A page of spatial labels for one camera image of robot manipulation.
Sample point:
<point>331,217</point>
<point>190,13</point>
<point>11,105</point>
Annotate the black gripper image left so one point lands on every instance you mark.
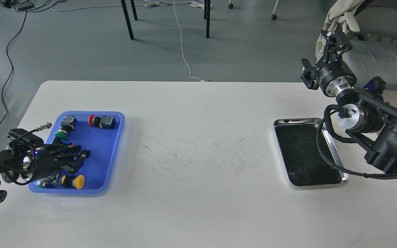
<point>57,157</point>

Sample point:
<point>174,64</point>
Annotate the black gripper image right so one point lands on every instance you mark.
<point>333,77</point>

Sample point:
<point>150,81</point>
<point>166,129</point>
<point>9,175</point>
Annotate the blue plastic tray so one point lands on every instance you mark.
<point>103,145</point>

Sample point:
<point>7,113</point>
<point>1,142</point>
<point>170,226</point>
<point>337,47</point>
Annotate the silver metal tray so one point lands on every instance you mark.
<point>304,157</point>

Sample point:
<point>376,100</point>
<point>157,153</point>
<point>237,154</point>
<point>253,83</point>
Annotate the green mushroom push button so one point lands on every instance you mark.
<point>67,125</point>

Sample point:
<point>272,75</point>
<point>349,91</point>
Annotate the green button with orange block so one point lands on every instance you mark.
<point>50,181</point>

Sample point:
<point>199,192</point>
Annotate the grey office chair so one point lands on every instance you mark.
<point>372,30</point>

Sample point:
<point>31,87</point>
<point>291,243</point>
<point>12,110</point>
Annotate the black table leg right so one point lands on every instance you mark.
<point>207,17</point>

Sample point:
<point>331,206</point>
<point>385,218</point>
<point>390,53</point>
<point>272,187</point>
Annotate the black table leg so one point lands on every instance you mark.
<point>207,17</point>
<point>127,16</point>

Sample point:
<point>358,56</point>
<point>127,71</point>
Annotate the black table leg left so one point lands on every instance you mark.
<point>127,16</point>

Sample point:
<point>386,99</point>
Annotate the yellow push button switch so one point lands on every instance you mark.
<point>64,181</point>

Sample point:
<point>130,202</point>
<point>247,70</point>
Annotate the red push button switch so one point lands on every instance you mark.
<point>104,122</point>

